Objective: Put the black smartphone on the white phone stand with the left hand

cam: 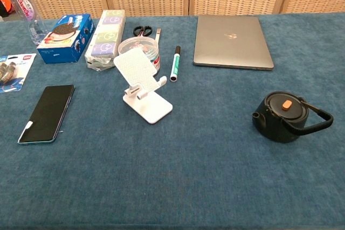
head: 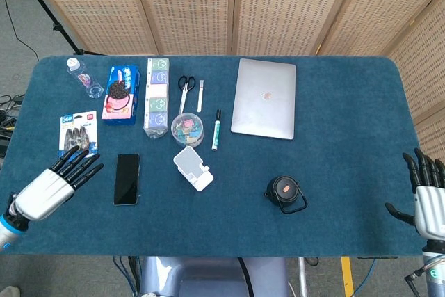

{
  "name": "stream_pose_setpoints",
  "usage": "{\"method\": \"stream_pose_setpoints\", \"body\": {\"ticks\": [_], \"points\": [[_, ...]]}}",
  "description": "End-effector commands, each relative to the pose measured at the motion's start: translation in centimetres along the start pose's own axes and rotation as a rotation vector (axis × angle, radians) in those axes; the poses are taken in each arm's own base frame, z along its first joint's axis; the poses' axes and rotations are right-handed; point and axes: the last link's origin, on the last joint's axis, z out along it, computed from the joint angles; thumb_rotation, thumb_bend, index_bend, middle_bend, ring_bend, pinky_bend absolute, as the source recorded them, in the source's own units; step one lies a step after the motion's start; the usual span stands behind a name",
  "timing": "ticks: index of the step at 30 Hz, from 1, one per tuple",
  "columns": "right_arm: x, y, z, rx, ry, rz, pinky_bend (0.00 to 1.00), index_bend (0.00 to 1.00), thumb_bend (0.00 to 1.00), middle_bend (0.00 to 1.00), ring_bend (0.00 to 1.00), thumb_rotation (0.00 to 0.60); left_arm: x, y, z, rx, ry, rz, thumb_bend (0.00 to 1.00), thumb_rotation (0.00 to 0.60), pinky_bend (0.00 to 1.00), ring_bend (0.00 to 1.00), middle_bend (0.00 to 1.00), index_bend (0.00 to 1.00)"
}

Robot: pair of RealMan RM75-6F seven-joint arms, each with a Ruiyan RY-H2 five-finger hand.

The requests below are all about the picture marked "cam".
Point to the black teapot with orange knob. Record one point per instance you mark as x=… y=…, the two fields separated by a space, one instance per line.
x=285 y=118

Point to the blister pack of metal clips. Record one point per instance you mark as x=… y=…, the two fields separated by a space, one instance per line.
x=13 y=69

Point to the beige utility knife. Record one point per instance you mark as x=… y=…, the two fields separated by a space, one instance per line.
x=158 y=34

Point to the grey closed laptop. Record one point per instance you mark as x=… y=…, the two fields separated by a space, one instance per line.
x=231 y=42

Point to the clear plastic water bottle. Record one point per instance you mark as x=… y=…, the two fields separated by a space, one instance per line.
x=27 y=9

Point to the blue table cloth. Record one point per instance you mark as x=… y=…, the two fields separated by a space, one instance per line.
x=188 y=160

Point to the green marker pen black cap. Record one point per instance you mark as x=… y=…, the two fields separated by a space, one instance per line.
x=176 y=63

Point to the black smartphone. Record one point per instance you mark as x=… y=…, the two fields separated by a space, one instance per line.
x=47 y=113

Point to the white folding phone stand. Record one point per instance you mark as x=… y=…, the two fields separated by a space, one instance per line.
x=143 y=73

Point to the clear round plastic container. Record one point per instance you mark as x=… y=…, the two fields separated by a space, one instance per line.
x=151 y=45

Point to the orange black object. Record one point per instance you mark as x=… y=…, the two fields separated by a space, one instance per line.
x=5 y=2

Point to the blue cookie box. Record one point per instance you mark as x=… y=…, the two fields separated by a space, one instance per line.
x=66 y=40

